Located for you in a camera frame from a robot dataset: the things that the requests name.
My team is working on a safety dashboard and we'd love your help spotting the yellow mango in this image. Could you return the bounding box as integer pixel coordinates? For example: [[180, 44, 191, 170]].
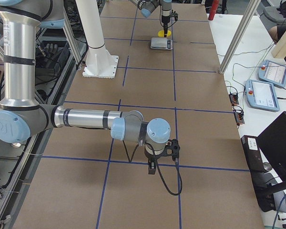
[[158, 30, 172, 38]]

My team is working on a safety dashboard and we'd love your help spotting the silver digital kitchen scale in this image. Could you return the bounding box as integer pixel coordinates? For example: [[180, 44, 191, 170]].
[[151, 37, 173, 50]]

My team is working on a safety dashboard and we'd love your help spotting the red fire extinguisher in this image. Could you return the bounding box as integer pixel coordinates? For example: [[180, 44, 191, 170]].
[[208, 0, 220, 21]]

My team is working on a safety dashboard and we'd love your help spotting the near orange electronics board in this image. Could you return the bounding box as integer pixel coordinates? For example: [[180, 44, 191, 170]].
[[232, 105, 245, 126]]

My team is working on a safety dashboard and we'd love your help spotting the orange electronics board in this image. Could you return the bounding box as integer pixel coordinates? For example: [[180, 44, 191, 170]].
[[232, 105, 245, 126], [228, 86, 239, 105]]

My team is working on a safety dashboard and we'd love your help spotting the far orange electronics board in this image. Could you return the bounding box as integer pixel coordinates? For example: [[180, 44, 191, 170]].
[[228, 86, 239, 105]]

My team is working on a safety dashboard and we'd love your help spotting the black desktop computer box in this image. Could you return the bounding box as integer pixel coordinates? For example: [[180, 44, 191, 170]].
[[241, 135, 286, 213]]

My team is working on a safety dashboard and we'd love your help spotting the near blue teach pendant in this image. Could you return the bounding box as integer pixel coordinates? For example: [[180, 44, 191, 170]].
[[245, 80, 280, 112]]

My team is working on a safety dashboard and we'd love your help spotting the blue teach pendant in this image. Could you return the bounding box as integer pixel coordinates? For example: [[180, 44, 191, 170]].
[[258, 60, 286, 88], [245, 80, 280, 112]]

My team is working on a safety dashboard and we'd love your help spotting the black computer monitor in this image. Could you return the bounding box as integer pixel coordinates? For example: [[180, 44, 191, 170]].
[[257, 111, 286, 181]]

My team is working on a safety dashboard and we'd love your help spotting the far blue teach pendant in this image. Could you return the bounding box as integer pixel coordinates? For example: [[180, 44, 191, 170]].
[[258, 60, 286, 88]]

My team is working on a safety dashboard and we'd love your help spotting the seated person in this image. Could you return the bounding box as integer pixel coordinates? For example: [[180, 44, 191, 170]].
[[268, 0, 286, 73]]

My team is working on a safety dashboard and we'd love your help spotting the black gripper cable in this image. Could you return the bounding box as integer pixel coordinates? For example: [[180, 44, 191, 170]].
[[150, 145, 183, 196]]

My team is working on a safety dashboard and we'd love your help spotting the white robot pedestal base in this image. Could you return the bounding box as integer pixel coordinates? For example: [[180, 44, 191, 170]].
[[76, 0, 119, 78]]

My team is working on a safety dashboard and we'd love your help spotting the aluminium frame post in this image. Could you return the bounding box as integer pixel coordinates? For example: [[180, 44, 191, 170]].
[[219, 0, 261, 74]]

